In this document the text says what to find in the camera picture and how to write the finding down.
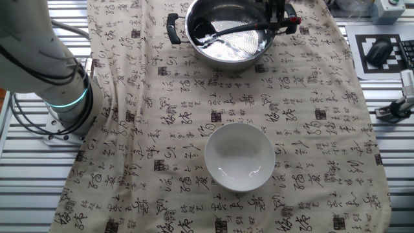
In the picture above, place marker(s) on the beige calligraphy tablecloth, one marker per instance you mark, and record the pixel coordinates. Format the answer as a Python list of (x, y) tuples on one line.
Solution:
[(161, 129)]

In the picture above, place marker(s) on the black keyboard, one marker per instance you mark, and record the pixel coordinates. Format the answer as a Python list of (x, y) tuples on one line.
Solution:
[(408, 53)]

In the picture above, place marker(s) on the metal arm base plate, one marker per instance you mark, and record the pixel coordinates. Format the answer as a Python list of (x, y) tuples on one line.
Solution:
[(53, 138)]

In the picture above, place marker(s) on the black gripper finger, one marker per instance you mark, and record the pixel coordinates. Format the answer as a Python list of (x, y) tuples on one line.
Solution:
[(268, 11), (280, 16)]

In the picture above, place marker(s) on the black white marker board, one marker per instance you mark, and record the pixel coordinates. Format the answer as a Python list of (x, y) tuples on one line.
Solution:
[(352, 51)]

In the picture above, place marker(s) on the camera ball mount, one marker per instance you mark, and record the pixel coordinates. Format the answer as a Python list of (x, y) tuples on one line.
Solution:
[(399, 110)]

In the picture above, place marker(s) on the clear plastic container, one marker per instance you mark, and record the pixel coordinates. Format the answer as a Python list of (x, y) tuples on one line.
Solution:
[(351, 8)]

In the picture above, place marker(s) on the small grey camera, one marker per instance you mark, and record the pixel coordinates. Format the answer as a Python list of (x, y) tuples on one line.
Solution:
[(408, 82)]

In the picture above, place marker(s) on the white ceramic bowl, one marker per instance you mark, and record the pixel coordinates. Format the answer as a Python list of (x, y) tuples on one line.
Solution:
[(239, 158)]

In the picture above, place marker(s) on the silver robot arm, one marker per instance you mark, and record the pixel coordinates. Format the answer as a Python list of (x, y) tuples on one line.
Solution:
[(29, 48)]

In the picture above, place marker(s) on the grey box with green button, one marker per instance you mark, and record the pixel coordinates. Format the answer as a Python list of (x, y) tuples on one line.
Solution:
[(386, 13)]

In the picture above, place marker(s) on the black ladle with red tip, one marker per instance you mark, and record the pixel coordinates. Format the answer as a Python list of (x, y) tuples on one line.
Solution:
[(226, 31)]

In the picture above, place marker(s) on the black computer mouse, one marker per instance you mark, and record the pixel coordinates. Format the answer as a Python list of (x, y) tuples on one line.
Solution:
[(379, 52)]

